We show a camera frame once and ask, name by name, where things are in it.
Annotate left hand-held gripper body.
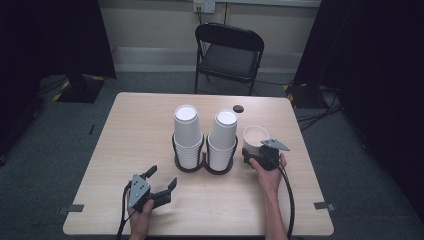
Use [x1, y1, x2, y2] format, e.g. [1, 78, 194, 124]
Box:
[127, 173, 158, 214]

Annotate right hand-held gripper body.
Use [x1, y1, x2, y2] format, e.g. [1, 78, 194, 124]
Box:
[245, 138, 291, 172]

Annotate white paper cup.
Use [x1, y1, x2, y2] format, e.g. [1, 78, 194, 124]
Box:
[242, 124, 271, 156]

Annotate stack of white cups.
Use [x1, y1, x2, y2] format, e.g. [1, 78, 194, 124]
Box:
[206, 109, 239, 172]
[172, 104, 205, 170]

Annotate black double cup holder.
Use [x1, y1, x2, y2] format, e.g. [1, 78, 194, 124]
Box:
[171, 131, 240, 176]

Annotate person's right hand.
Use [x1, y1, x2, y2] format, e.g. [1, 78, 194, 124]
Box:
[248, 153, 288, 195]

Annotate person's left hand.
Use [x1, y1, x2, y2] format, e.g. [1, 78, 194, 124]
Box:
[126, 197, 155, 236]

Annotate black stand base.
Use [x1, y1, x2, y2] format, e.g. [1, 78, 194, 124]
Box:
[52, 73, 107, 104]
[282, 82, 322, 110]

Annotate grey tape strip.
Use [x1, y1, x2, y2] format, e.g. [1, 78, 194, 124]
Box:
[313, 200, 336, 212]
[56, 203, 85, 215]

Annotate black folding chair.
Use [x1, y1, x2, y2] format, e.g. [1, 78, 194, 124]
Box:
[194, 21, 266, 97]

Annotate black curtain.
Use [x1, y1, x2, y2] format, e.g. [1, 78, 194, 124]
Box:
[0, 0, 118, 158]
[292, 0, 424, 214]

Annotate left hand-held gripper cable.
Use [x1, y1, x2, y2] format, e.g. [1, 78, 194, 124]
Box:
[115, 179, 138, 240]

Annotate hand-held gripper cable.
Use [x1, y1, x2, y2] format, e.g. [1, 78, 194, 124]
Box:
[115, 179, 138, 240]
[277, 163, 296, 240]

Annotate right hand-held gripper cable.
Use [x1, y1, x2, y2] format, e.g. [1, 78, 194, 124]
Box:
[277, 163, 296, 240]

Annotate black floor cables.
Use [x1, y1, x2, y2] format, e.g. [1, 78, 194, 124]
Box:
[295, 85, 343, 132]

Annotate white wall socket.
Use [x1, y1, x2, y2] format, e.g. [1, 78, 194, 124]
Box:
[192, 0, 217, 15]

